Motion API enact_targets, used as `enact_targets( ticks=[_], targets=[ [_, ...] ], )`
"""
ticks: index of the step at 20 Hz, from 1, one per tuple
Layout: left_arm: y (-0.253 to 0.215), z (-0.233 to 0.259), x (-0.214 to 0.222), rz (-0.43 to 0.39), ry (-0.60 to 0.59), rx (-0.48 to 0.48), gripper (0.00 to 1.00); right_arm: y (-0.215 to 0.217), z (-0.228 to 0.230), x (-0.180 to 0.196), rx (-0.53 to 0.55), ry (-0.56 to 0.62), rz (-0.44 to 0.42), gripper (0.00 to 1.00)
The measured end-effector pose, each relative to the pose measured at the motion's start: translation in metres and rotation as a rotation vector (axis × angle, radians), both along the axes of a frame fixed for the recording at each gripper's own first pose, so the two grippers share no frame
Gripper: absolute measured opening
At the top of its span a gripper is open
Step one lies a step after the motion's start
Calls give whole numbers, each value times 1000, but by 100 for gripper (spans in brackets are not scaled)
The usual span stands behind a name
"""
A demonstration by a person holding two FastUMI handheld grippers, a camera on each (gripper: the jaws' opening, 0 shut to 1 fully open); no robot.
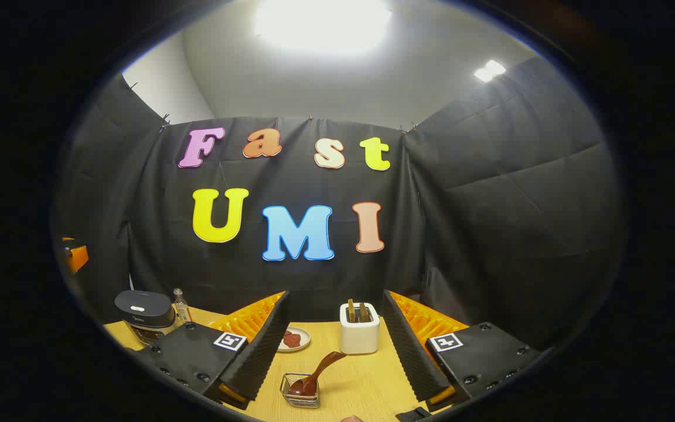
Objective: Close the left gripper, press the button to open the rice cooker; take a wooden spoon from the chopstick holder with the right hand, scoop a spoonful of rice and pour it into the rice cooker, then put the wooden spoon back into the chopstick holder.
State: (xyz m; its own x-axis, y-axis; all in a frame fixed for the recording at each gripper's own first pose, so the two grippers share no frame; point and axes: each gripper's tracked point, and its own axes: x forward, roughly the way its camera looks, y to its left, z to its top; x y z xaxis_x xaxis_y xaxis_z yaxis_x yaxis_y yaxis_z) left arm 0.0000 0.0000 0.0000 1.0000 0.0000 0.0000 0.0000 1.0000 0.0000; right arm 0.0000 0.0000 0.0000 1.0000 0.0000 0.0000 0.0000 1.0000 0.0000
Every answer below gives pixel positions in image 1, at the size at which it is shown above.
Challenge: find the small ceiling light panel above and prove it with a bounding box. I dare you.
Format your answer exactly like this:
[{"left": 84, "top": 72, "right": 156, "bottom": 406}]
[{"left": 474, "top": 60, "right": 506, "bottom": 83}]

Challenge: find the dark grey rice cooker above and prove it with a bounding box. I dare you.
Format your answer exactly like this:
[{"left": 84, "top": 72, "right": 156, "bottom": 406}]
[{"left": 115, "top": 290, "right": 180, "bottom": 345}]

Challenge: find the brown wooden spoon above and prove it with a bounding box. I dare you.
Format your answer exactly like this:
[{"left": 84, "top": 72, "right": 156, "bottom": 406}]
[{"left": 288, "top": 351, "right": 347, "bottom": 397}]

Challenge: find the large ceiling light panel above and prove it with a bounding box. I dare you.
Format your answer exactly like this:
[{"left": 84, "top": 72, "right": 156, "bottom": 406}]
[{"left": 255, "top": 0, "right": 392, "bottom": 55}]

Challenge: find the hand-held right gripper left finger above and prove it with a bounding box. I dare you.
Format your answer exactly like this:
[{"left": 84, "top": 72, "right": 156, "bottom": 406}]
[{"left": 138, "top": 291, "right": 291, "bottom": 411}]

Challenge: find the black backdrop cloth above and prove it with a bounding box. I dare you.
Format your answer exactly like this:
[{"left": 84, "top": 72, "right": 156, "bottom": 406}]
[{"left": 56, "top": 56, "right": 628, "bottom": 352}]

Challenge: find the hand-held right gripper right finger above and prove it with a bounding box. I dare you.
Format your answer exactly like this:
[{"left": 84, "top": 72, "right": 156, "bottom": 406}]
[{"left": 382, "top": 290, "right": 543, "bottom": 413}]

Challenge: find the wire metal chopstick holder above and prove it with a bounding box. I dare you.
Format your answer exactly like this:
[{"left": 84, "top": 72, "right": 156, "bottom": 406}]
[{"left": 280, "top": 373, "right": 321, "bottom": 409}]

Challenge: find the white round plate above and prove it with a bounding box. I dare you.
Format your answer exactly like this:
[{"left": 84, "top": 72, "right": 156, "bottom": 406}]
[{"left": 277, "top": 326, "right": 311, "bottom": 352}]

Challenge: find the small clear glass bottle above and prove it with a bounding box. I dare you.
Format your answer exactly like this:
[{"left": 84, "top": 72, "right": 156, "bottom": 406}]
[{"left": 173, "top": 288, "right": 193, "bottom": 324}]

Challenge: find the white toaster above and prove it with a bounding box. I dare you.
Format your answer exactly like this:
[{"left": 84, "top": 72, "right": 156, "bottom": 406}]
[{"left": 340, "top": 302, "right": 380, "bottom": 355}]

